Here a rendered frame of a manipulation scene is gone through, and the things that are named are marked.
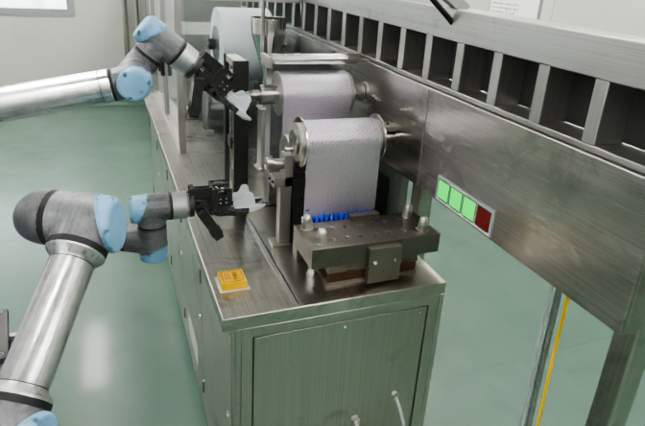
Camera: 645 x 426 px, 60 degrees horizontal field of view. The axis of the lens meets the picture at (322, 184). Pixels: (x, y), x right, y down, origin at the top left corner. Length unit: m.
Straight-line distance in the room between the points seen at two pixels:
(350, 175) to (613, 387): 0.86
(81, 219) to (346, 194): 0.82
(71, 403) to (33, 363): 1.56
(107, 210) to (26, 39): 5.98
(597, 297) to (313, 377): 0.83
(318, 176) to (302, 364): 0.53
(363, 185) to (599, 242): 0.77
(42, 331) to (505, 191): 1.00
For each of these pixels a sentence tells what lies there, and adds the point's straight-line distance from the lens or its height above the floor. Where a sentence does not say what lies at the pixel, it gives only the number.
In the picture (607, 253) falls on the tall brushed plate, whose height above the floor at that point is 1.27.
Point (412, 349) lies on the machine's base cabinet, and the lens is 1.78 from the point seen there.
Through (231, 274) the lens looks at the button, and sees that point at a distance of 1.59.
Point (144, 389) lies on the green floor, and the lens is 2.66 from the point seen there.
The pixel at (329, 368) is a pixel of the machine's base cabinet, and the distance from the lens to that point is 1.68.
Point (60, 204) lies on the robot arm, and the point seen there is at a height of 1.27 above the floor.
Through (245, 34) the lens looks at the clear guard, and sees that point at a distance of 2.55.
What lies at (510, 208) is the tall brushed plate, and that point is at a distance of 1.35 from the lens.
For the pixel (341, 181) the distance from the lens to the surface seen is 1.67.
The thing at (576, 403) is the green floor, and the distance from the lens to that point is 2.87.
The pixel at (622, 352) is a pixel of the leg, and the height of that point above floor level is 0.99.
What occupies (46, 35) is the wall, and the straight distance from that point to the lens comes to 7.07.
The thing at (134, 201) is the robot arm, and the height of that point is 1.14.
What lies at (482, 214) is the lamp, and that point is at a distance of 1.42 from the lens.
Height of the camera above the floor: 1.75
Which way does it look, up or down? 22 degrees down
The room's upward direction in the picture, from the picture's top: 4 degrees clockwise
